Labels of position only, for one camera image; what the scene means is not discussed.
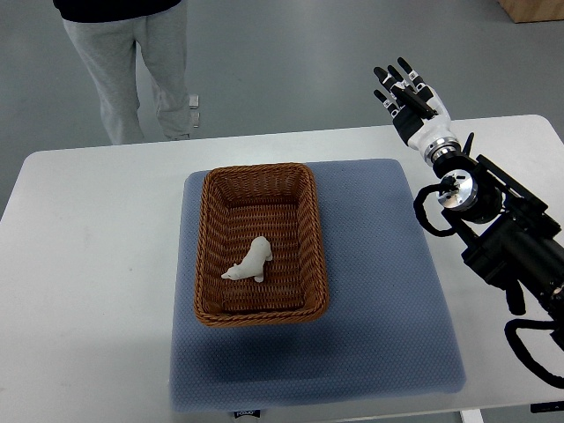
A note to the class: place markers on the white bear figurine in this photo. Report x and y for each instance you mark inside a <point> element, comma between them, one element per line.
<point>252,263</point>

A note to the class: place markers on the grey floor plate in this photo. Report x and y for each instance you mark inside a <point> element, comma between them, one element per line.
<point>194,101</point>
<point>196,119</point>

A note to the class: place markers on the person in grey trousers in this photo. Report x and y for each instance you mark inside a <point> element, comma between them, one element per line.
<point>109,36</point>

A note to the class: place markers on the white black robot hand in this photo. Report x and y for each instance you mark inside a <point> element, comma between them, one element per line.
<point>417,112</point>

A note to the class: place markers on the lower grey floor plate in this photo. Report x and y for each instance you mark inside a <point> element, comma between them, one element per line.
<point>196,119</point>

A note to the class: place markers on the wooden box corner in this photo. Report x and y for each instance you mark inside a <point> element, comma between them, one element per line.
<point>533,11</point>

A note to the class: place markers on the upper grey floor plate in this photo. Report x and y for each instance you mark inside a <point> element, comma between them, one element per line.
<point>194,101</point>

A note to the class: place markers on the black table control panel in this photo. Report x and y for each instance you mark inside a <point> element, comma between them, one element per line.
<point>557,406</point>

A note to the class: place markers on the brown wicker basket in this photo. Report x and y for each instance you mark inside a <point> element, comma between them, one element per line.
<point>238,204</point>

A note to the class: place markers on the blue quilted mat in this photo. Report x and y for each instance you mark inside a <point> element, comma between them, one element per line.
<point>387,331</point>

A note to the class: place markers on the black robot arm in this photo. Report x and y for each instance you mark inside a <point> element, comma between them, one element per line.
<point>509,239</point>

